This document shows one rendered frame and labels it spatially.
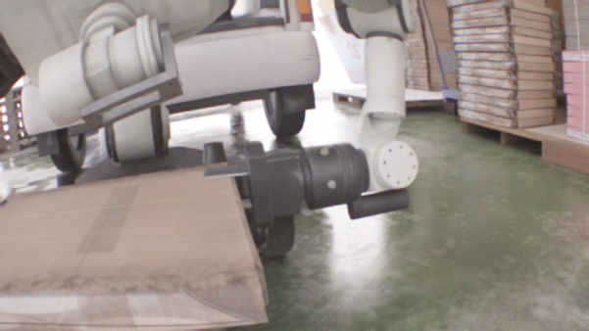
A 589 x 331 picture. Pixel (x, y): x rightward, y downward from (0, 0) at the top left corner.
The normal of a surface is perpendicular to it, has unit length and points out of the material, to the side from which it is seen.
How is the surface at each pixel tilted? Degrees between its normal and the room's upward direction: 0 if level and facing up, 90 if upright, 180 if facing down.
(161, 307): 79
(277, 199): 90
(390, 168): 74
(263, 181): 90
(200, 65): 87
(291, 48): 86
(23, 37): 130
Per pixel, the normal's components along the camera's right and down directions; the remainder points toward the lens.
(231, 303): 0.18, 0.02
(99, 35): -0.04, -0.56
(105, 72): 0.34, 0.77
